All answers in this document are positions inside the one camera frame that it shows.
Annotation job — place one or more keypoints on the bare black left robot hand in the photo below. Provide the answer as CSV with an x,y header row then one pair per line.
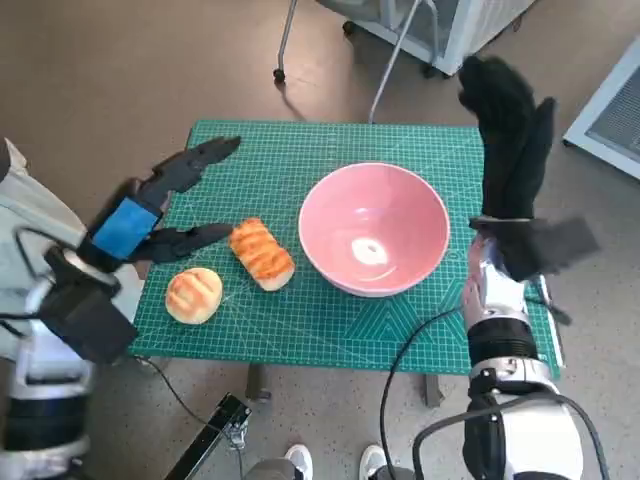
x,y
125,225

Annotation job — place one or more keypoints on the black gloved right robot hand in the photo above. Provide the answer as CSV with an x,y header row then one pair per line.
x,y
507,150

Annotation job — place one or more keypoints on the round toy bread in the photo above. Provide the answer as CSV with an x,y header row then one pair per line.
x,y
194,296

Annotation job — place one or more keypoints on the long toy bread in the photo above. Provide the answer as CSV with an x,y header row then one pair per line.
x,y
261,252

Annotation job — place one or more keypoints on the pink bowl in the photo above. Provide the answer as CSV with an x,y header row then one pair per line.
x,y
375,225

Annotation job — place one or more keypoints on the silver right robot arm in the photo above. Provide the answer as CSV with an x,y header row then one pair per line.
x,y
505,340

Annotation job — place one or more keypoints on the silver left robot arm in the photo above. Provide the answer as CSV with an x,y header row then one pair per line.
x,y
45,400

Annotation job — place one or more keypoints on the white appliance with grille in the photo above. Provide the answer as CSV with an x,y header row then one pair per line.
x,y
610,125

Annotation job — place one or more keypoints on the white cabinet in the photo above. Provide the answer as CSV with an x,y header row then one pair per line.
x,y
450,30

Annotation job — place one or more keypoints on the grey table leg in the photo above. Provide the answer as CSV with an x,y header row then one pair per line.
x,y
434,390
258,382

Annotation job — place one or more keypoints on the green cutting mat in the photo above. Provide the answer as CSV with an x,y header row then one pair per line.
x,y
310,340

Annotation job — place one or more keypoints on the black metal stand bar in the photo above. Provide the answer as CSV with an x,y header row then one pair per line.
x,y
210,435

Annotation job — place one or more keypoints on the person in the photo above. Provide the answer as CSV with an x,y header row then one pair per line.
x,y
300,460

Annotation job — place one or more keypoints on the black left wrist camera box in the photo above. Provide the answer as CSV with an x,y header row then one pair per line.
x,y
90,320

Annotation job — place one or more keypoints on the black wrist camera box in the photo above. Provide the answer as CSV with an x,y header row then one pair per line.
x,y
90,320
547,247

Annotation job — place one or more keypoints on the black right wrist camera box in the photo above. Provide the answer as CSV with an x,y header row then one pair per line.
x,y
547,247

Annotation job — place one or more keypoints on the grey metal chair frame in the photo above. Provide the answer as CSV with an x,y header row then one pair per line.
x,y
395,55

